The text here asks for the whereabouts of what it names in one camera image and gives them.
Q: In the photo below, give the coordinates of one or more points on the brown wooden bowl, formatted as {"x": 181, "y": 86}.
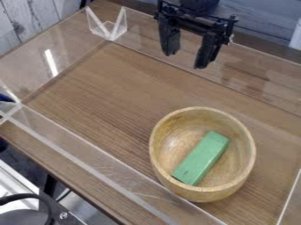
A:
{"x": 176, "y": 136}

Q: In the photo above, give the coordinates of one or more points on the clear acrylic tray wall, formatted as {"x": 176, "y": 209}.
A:
{"x": 120, "y": 190}

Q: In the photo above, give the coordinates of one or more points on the clear acrylic corner bracket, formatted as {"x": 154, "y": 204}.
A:
{"x": 109, "y": 30}

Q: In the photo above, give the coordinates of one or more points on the green rectangular block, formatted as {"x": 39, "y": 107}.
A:
{"x": 203, "y": 157}

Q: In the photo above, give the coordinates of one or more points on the black table leg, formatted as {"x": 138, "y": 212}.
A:
{"x": 50, "y": 185}

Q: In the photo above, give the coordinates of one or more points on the white object at right edge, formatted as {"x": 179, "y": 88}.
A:
{"x": 296, "y": 37}

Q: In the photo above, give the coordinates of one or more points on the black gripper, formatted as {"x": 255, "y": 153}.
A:
{"x": 195, "y": 16}

